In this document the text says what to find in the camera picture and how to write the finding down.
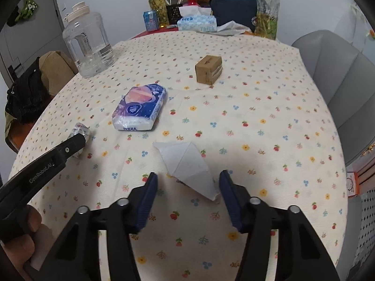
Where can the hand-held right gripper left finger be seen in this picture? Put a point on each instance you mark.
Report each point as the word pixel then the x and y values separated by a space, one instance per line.
pixel 145 205

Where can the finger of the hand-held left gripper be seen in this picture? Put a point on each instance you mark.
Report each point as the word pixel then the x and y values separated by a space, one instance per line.
pixel 44 172

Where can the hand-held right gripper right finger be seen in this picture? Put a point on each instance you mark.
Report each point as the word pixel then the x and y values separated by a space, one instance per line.
pixel 233 205

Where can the silver foil wrapper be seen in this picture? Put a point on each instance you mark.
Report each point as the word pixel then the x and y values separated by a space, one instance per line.
pixel 80 128

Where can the white paper napkin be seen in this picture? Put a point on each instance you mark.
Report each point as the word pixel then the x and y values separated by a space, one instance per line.
pixel 187 164

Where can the person's left hand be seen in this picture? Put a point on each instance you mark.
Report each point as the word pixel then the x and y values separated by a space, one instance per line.
pixel 29 222

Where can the brown wooden chair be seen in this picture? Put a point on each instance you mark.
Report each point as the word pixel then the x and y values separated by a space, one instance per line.
pixel 20 133

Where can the black and tan bags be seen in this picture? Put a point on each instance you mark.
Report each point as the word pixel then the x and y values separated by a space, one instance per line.
pixel 26 93

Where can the blue soft tissue pack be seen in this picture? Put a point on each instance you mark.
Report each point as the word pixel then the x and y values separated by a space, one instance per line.
pixel 137 108

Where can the floral tablecloth table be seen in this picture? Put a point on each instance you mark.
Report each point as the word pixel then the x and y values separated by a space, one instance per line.
pixel 263 99

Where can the small brown cardboard box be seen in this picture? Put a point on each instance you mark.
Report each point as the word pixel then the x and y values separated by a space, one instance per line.
pixel 208 70

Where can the orange and white cardboard box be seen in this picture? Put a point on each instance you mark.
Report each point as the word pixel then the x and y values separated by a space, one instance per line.
pixel 366 169

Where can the clear water jug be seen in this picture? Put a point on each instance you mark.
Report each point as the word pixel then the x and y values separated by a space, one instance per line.
pixel 88 41

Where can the grey upholstered chair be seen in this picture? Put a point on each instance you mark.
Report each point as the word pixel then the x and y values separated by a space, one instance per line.
pixel 337 64

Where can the crumpled white paper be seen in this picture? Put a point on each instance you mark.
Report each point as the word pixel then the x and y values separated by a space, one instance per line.
pixel 234 27

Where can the blue drink can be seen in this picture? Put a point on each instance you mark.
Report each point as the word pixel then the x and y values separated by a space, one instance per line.
pixel 151 20

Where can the blue and white tissue box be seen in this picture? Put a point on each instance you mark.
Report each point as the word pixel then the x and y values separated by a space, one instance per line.
pixel 196 23

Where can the clear bottle with green pickles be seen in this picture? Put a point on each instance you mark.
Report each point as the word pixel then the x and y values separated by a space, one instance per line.
pixel 266 20

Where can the black mesh holder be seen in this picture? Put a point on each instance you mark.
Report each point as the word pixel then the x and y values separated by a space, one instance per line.
pixel 172 14

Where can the jar with yellow contents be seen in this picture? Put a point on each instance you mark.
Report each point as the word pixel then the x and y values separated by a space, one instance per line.
pixel 159 10

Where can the navy blue bag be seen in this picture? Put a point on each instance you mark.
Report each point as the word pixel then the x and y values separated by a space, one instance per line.
pixel 231 8

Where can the red round container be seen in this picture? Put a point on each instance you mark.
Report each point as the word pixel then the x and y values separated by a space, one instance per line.
pixel 192 2

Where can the translucent white hanging bag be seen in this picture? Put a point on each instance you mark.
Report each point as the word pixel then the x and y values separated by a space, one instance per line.
pixel 360 20

